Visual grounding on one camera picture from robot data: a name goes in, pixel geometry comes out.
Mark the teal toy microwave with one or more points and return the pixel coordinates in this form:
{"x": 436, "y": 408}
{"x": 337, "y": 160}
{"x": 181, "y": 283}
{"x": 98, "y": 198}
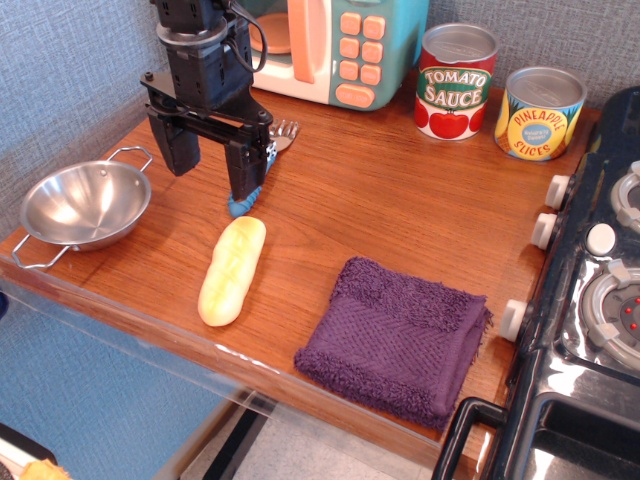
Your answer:
{"x": 348, "y": 54}

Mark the black toy stove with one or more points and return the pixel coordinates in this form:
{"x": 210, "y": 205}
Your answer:
{"x": 572, "y": 409}

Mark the purple cloth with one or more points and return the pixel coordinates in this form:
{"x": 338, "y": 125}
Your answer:
{"x": 396, "y": 343}

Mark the tomato sauce can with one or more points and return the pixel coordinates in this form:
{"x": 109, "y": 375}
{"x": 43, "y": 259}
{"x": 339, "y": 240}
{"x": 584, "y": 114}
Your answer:
{"x": 455, "y": 74}

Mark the pineapple slices can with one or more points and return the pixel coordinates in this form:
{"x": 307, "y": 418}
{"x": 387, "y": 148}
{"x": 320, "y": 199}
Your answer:
{"x": 539, "y": 113}

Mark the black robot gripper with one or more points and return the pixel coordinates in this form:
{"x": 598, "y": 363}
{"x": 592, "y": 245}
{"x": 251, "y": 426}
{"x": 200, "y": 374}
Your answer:
{"x": 209, "y": 82}

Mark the yellow toy bread loaf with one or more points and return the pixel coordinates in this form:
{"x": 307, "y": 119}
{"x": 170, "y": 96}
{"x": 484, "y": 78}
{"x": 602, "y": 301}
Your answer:
{"x": 231, "y": 271}

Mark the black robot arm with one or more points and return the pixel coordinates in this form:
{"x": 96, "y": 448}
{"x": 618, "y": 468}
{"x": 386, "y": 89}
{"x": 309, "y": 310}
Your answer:
{"x": 210, "y": 9}

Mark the small steel bowl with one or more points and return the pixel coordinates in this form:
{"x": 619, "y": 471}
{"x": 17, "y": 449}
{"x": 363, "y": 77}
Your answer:
{"x": 87, "y": 206}

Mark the orange toy plate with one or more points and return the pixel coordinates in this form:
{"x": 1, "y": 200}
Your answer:
{"x": 272, "y": 31}

